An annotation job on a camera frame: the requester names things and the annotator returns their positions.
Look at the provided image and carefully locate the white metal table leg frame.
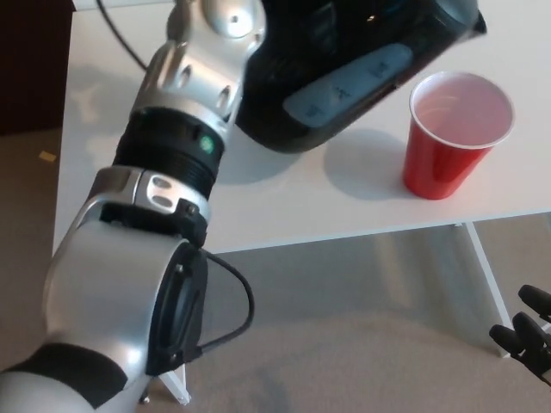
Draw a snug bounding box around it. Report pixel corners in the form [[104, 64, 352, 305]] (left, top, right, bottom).
[[158, 365, 193, 406], [455, 221, 524, 358]]

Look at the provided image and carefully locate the dark brown cabinet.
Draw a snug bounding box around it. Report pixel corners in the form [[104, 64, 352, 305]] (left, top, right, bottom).
[[0, 0, 72, 137]]

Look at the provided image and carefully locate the black elbow loop cable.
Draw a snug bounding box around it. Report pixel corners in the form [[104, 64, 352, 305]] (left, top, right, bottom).
[[197, 251, 256, 350]]

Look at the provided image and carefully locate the black electric kettle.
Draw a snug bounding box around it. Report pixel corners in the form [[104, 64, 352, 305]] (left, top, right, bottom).
[[232, 0, 488, 155]]

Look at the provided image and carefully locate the red plastic cup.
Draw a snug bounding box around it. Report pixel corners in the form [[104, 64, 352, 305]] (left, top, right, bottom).
[[402, 71, 517, 201]]

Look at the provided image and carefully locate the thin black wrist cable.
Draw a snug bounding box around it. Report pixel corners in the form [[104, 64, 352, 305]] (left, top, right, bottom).
[[95, 0, 150, 71]]

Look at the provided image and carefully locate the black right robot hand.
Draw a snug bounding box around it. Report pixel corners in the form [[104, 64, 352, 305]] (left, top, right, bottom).
[[488, 283, 551, 386]]

